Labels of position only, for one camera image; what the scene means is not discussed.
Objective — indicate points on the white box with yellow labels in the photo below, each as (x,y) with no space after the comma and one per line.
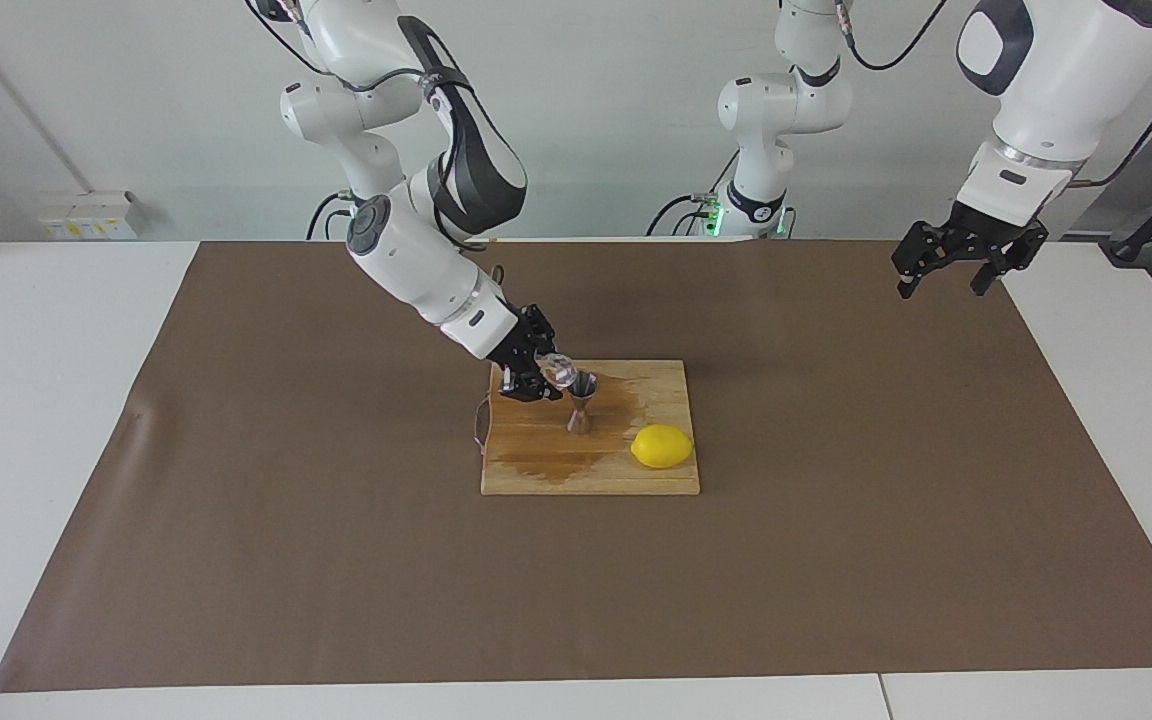
(86,215)

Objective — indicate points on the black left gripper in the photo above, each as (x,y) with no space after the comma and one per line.
(986,235)

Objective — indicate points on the wooden cutting board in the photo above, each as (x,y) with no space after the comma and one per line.
(536,475)

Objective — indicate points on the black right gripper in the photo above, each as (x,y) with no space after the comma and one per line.
(518,345)

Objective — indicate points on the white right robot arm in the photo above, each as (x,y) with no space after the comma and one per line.
(416,270)

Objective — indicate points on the steel double jigger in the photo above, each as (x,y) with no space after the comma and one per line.
(581,420)

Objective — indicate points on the brown paper table mat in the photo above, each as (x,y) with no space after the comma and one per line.
(336,600)

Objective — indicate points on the yellow lemon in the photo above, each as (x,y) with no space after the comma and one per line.
(662,446)

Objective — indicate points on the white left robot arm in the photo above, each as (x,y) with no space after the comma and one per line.
(1066,80)

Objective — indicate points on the small clear glass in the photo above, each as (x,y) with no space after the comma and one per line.
(558,372)

